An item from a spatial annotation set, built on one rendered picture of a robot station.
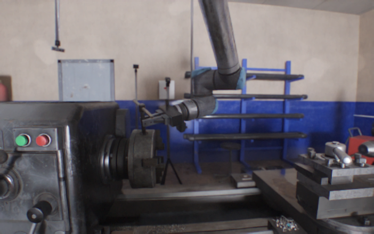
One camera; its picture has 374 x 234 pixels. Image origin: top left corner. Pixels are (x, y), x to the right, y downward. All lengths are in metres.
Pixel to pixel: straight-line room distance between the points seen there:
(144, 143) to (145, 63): 3.25
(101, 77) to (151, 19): 1.51
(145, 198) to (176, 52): 3.24
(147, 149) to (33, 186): 0.36
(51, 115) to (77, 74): 3.58
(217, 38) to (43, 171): 0.66
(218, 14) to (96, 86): 3.58
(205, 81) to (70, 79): 3.68
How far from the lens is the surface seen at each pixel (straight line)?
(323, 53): 5.26
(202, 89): 0.80
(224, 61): 0.70
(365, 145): 1.29
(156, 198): 1.04
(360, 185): 0.84
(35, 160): 0.66
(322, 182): 0.76
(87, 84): 4.10
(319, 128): 5.19
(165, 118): 0.72
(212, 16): 0.63
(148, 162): 0.70
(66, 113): 0.63
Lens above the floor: 1.34
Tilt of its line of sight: 5 degrees down
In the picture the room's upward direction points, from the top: straight up
